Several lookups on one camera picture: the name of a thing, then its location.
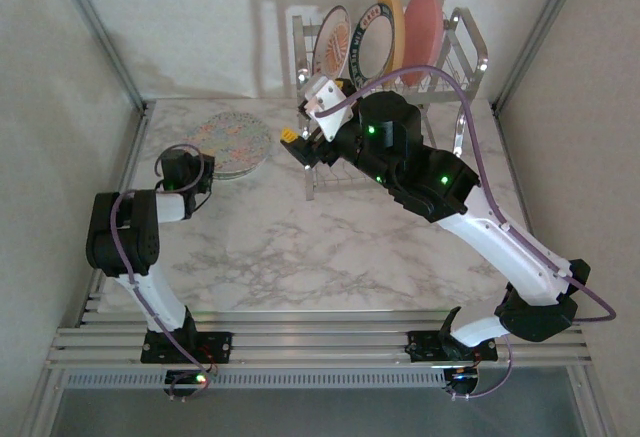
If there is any orange sunburst plate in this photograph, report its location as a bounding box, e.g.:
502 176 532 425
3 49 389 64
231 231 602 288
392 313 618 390
310 4 354 84

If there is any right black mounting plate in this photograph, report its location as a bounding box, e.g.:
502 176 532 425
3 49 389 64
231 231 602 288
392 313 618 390
407 329 499 363

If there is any metal wire dish rack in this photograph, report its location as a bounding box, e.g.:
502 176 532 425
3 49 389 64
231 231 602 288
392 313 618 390
291 6 490 203

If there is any grey slotted cable duct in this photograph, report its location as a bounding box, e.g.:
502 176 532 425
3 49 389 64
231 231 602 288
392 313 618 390
64 369 447 390

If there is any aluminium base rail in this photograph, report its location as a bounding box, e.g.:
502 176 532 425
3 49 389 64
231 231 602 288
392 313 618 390
46 309 592 371

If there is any aluminium table edge rail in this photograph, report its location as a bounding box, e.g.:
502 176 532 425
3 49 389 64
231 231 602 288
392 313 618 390
74 104 156 328
492 104 564 308

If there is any black mounting plate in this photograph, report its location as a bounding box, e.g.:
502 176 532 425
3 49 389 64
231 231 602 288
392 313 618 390
140 331 234 364
407 329 499 363

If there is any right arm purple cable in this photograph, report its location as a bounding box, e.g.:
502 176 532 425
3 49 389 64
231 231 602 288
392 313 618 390
315 67 617 401

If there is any aluminium frame post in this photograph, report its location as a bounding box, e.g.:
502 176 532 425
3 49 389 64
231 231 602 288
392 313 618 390
492 0 594 116
47 0 156 113

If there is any yellow plate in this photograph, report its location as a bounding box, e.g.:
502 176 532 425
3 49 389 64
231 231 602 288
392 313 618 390
377 0 406 74

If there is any thin black cable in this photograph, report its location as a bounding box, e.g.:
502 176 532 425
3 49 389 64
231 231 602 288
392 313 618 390
189 191 212 219

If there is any pink plate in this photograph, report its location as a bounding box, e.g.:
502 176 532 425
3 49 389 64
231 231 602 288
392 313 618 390
399 0 445 89

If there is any small black controller board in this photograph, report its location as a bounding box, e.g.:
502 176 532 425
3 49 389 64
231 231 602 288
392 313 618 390
164 370 212 399
448 366 482 399

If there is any colourful confetti plate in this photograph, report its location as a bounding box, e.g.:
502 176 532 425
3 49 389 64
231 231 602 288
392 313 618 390
182 110 274 175

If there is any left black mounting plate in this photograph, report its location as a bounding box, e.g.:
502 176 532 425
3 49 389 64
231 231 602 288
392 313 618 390
140 331 234 364

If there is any dark lettered rim plate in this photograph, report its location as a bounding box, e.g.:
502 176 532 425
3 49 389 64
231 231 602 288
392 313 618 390
348 1 396 91

